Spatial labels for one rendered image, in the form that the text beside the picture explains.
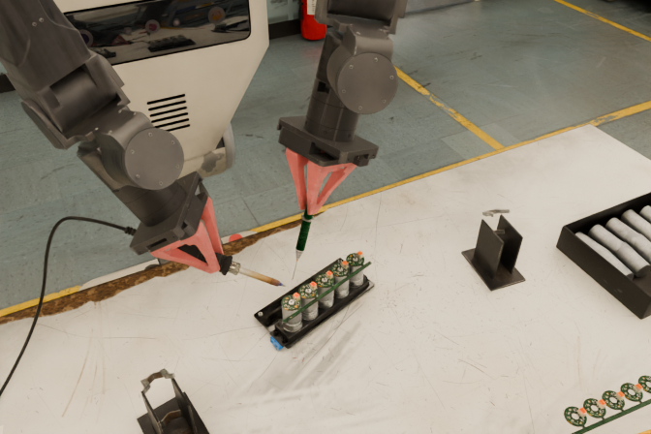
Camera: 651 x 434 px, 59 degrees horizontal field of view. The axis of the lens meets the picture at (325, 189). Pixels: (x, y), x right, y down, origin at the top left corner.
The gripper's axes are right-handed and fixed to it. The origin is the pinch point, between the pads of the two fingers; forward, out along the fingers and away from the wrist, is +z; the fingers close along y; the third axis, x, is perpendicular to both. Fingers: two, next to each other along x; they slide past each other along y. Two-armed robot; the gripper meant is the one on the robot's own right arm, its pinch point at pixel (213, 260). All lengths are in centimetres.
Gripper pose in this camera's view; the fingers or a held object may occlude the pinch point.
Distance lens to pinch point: 70.0
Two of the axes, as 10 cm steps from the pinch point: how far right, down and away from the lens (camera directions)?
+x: -8.7, 3.6, 3.3
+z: 4.9, 7.0, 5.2
